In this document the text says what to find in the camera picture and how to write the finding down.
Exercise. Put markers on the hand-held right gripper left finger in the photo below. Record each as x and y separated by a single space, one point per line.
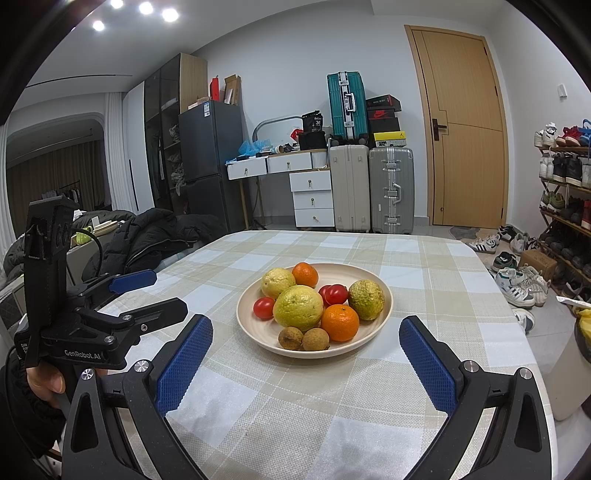
184 364

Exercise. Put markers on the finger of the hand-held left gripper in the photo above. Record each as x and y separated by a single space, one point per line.
134 280
152 313

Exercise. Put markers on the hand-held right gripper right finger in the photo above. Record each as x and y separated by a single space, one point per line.
429 364

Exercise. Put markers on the cream round plate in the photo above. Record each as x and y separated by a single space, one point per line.
258 332

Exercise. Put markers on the bumpy yellow-green guava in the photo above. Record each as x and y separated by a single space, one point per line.
366 299

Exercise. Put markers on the red tomato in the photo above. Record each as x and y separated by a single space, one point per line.
324 293
340 295
264 308

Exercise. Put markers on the orange mandarin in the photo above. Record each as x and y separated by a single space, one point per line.
340 322
305 273

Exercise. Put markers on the brown longan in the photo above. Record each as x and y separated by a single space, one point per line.
316 339
290 338

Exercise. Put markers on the person's left forearm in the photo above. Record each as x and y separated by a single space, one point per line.
23 424

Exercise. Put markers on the person's left hand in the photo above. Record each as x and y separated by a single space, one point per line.
44 383

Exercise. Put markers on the black puffer jacket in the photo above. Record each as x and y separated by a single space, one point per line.
161 230

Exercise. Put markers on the brown curtain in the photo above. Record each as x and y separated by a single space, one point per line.
46 170

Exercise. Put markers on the loose scattered shoes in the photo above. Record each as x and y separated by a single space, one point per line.
517 281

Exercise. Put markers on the white curtain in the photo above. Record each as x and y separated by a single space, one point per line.
115 152

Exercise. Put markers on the cream stool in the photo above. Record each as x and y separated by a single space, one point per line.
570 383

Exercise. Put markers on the small cardboard box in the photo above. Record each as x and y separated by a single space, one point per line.
538 264

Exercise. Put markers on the dark grey refrigerator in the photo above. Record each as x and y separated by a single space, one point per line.
212 147

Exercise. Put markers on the bunch of bananas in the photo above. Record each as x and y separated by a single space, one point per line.
584 319

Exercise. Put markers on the blue plastic bag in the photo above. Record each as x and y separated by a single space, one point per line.
253 147

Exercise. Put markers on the silver suitcase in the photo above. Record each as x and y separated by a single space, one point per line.
391 189

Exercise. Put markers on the cream suitcase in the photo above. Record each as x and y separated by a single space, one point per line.
349 189

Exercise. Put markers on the white desk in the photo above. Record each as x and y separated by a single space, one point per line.
286 162

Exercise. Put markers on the white drawer cabinet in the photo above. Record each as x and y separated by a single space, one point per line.
311 198

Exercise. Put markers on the wooden door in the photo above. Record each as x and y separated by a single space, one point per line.
461 161

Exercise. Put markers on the red box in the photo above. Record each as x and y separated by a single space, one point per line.
215 88

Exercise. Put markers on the wooden wardrobe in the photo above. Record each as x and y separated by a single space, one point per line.
191 78

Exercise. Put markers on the tall cardboard box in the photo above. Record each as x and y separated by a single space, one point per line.
232 90

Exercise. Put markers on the red plastic bag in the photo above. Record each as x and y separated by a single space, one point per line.
296 134

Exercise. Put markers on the black box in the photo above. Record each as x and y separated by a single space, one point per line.
312 141

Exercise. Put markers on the yellow and white shoebox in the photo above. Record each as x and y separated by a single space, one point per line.
390 139

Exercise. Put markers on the black packet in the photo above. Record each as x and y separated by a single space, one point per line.
312 122

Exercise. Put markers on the wooden shoe rack with shoes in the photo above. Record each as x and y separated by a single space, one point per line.
565 166

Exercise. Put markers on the red and black shoebox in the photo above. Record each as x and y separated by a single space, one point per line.
381 113

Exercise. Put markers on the teal suitcase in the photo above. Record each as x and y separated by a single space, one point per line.
339 106

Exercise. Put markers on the arched silver mirror frame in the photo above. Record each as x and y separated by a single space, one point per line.
272 119

